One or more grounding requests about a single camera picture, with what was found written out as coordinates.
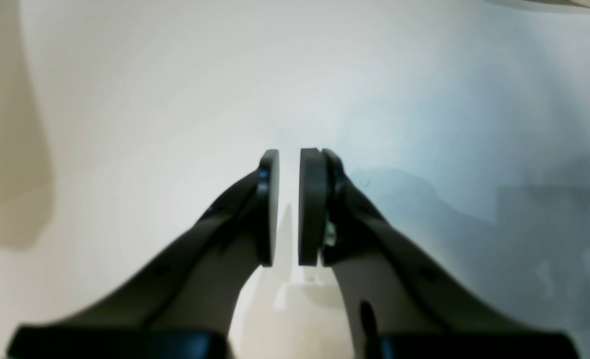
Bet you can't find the white printed t-shirt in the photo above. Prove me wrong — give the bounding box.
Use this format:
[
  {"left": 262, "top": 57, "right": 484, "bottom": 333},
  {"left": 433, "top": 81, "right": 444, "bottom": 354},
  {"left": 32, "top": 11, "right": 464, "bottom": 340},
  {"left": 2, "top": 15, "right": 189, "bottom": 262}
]
[{"left": 486, "top": 0, "right": 590, "bottom": 14}]

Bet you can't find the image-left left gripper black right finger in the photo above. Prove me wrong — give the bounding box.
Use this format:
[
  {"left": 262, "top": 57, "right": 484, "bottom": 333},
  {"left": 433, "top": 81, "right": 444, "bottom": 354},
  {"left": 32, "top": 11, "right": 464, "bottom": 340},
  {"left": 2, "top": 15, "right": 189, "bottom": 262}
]
[{"left": 298, "top": 148, "right": 580, "bottom": 359}]

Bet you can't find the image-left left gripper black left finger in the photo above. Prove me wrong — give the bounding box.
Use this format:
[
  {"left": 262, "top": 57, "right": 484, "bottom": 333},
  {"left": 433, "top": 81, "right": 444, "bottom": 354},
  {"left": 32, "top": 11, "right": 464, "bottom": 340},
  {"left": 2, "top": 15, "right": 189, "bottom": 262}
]
[{"left": 6, "top": 149, "right": 280, "bottom": 359}]

